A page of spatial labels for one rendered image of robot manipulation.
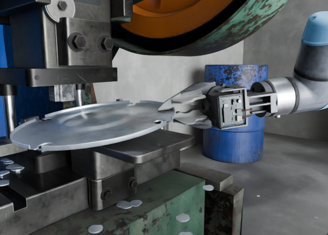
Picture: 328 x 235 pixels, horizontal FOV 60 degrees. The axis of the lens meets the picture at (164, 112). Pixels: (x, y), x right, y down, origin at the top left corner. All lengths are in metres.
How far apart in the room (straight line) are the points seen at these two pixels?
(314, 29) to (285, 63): 3.23
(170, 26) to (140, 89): 1.61
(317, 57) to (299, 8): 3.24
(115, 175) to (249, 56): 3.54
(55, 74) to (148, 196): 0.29
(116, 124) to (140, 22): 0.49
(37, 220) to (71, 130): 0.15
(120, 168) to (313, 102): 0.39
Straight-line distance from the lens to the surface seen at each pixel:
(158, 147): 0.41
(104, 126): 0.48
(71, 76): 0.56
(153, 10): 0.94
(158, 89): 2.58
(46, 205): 0.50
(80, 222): 0.51
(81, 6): 0.58
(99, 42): 0.55
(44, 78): 0.54
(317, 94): 0.62
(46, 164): 0.56
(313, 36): 0.58
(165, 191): 0.59
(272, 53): 3.85
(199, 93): 0.55
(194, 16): 0.79
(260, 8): 0.74
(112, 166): 0.51
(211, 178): 0.67
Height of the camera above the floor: 0.90
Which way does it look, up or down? 10 degrees down
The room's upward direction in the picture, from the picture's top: straight up
